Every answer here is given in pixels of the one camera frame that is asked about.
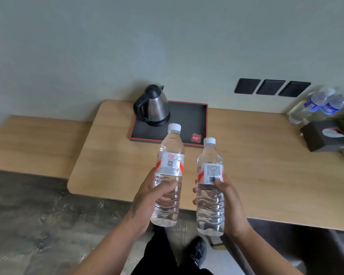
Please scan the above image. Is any person's right hand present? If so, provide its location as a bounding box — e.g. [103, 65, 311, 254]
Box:
[192, 177, 253, 241]

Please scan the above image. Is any person's left hand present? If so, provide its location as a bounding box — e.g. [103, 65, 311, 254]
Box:
[128, 168, 179, 237]

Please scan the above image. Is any clear water bottle red label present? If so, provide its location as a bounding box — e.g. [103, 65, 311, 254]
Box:
[196, 137, 225, 237]
[150, 123, 185, 228]

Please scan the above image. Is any person's right forearm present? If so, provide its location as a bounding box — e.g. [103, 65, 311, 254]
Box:
[228, 225, 304, 275]

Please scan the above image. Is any person's left forearm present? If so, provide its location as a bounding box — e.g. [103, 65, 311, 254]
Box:
[70, 212, 145, 275]

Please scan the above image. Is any person's black shoe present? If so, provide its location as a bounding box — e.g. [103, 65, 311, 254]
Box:
[189, 236, 208, 268]

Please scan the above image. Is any person's black trouser leg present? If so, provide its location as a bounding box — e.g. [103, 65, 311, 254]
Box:
[130, 226, 215, 275]

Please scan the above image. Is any black tray red rim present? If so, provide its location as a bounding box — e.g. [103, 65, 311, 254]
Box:
[129, 101, 209, 148]

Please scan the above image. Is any dark brown chair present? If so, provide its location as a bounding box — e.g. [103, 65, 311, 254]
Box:
[219, 218, 344, 275]

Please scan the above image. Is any black tissue box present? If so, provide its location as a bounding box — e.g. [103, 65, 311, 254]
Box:
[300, 120, 344, 153]

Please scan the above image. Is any water bottle blue label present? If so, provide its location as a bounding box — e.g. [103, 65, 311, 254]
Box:
[288, 88, 336, 125]
[304, 90, 344, 125]

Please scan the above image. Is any steel electric kettle black handle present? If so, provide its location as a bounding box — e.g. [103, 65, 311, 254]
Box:
[133, 84, 171, 127]

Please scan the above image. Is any black wall socket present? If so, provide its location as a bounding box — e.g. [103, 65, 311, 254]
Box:
[278, 81, 311, 98]
[234, 78, 261, 95]
[256, 79, 286, 96]

